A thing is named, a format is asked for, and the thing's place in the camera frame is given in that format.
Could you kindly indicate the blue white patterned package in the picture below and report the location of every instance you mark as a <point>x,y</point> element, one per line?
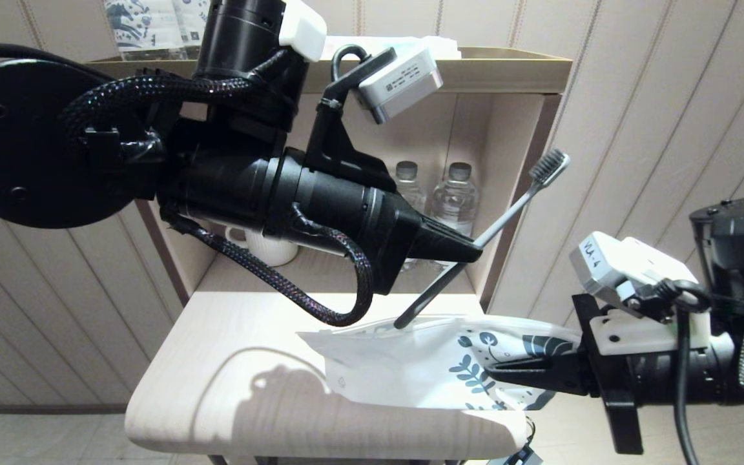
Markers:
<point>139,26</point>
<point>191,22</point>

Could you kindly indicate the grey toothbrush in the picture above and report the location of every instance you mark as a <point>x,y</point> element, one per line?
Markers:
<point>514,206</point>

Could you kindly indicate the black device with blue label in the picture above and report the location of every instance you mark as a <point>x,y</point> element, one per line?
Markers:
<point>517,455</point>

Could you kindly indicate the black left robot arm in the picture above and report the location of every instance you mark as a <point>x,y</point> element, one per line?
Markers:
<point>23,142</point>

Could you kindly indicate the white ribbed ceramic mug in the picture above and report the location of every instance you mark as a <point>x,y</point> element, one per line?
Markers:
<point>275,252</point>

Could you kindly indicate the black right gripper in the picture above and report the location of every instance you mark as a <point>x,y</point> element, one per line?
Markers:
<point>611,381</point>

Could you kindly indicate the beige wooden shelf cabinet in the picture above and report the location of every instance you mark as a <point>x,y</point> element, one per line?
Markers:
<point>507,77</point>

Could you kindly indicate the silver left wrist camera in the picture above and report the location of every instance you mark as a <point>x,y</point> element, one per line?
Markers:
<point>404,84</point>

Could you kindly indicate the white blue flat packet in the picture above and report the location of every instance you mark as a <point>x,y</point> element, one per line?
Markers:
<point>449,46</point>

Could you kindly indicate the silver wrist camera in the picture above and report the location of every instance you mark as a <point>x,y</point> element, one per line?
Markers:
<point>404,84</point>
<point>617,265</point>

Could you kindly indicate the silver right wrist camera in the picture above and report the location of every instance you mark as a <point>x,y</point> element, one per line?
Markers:
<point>617,265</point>

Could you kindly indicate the white blue-patterned plastic pouch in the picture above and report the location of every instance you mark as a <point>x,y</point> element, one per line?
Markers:
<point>411,374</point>

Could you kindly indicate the clear water bottle black cap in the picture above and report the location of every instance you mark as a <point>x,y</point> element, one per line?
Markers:
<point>409,187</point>
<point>456,206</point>

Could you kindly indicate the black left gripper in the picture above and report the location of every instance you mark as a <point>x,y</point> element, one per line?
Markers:
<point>333,206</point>

